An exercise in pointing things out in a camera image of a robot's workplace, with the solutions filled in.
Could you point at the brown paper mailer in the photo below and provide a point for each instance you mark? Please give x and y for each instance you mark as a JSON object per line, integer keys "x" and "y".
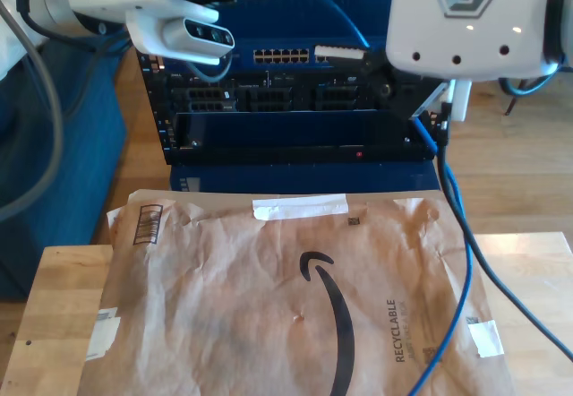
{"x": 224, "y": 302}

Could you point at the flat blue box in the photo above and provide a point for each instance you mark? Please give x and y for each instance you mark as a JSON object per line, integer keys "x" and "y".
{"x": 291, "y": 178}

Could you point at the black equipment rack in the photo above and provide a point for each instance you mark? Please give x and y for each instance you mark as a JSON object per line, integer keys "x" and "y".
{"x": 268, "y": 156}

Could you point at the white tape strip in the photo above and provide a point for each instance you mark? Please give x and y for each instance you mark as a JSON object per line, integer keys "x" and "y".
{"x": 300, "y": 208}
{"x": 485, "y": 338}

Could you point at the white tape with grey print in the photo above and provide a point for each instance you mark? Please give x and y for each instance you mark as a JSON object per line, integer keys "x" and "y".
{"x": 103, "y": 338}

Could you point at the blue network switch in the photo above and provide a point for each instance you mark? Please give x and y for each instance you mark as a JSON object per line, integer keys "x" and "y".
{"x": 286, "y": 28}

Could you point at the blue front rack unit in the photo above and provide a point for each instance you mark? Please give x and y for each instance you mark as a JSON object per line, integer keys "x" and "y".
{"x": 291, "y": 129}

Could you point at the black rack server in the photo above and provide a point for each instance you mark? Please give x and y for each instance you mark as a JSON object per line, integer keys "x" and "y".
{"x": 268, "y": 96}

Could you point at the blue sofa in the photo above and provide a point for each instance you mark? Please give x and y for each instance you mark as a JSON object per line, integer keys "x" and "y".
{"x": 80, "y": 167}

